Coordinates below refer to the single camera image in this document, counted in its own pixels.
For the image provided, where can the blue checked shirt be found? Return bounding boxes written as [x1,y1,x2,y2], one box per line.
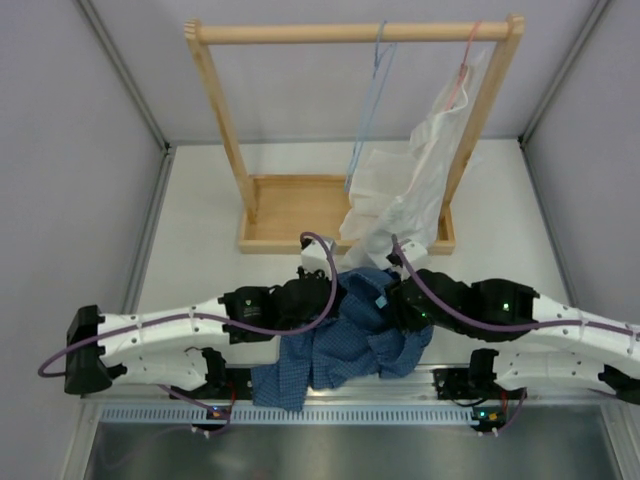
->
[251,268,434,411]

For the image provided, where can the blue wire hanger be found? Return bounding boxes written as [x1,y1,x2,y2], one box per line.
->
[344,20,397,193]

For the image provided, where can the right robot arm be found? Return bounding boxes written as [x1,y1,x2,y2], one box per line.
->
[386,269,639,404]

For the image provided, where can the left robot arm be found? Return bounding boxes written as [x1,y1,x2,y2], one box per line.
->
[64,270,345,399]

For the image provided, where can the white shirt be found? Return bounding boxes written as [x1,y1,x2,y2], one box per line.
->
[339,49,490,269]

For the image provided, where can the wooden clothes rack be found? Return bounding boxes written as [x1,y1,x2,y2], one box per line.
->
[184,14,525,255]

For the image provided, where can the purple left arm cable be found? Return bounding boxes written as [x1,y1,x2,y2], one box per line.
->
[38,230,341,379]

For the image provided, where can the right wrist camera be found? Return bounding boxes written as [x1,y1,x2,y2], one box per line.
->
[386,239,430,276]

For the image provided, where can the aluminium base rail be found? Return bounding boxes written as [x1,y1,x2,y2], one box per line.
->
[82,363,616,404]

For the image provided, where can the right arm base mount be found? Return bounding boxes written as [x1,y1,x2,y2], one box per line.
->
[433,349,505,406]

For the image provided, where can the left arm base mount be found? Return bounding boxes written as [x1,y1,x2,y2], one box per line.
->
[169,348,253,422]

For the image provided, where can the grey slotted cable duct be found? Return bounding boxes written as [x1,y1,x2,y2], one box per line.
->
[100,404,501,426]

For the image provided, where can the pink wire hanger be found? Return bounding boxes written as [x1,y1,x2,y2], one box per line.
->
[445,20,483,111]

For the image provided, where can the aluminium frame post right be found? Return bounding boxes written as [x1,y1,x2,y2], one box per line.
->
[518,0,614,150]

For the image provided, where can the aluminium frame post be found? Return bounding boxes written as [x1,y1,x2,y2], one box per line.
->
[73,0,171,152]
[518,0,614,150]

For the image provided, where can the aluminium frame post left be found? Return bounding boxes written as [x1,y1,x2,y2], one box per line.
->
[73,0,171,152]

